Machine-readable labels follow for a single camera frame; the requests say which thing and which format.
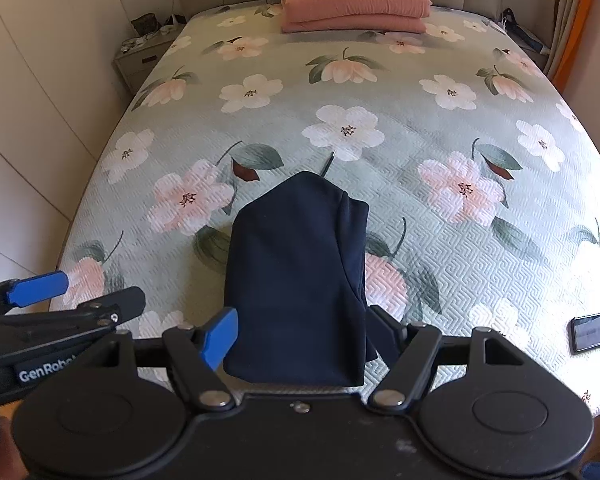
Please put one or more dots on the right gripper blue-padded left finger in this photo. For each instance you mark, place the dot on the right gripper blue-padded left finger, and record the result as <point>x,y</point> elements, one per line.
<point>195,354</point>

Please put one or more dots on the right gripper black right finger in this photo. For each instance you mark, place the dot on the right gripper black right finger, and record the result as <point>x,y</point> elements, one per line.
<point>409,352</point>

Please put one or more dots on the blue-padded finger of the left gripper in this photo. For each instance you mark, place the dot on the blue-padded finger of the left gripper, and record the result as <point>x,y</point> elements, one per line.
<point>17,294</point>

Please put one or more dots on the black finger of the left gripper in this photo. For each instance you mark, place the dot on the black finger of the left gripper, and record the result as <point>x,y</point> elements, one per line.
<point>108,311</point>

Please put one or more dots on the navy striped zip hoodie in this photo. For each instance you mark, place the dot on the navy striped zip hoodie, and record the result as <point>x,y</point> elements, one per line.
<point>295,275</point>

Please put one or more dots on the floral green quilted bedspread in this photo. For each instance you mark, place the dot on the floral green quilted bedspread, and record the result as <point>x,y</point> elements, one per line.
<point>483,186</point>

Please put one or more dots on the black smartphone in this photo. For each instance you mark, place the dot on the black smartphone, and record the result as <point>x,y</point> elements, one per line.
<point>584,333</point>

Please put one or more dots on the white built-in wardrobe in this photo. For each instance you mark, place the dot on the white built-in wardrobe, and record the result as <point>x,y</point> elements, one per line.
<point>60,99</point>

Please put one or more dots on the beige bedside nightstand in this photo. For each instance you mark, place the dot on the beige bedside nightstand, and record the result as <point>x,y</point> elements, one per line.
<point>136,64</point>

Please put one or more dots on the dark patterned pouch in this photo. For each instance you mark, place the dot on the dark patterned pouch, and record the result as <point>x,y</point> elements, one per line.
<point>146,24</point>

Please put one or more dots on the dark bag beside bed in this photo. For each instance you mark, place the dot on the dark bag beside bed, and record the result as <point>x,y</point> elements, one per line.
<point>520,34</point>

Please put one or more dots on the folded pink blanket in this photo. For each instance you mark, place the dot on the folded pink blanket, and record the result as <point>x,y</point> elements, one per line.
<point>317,15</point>

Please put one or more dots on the beige and orange curtain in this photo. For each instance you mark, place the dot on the beige and orange curtain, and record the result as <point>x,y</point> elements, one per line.
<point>575,20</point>

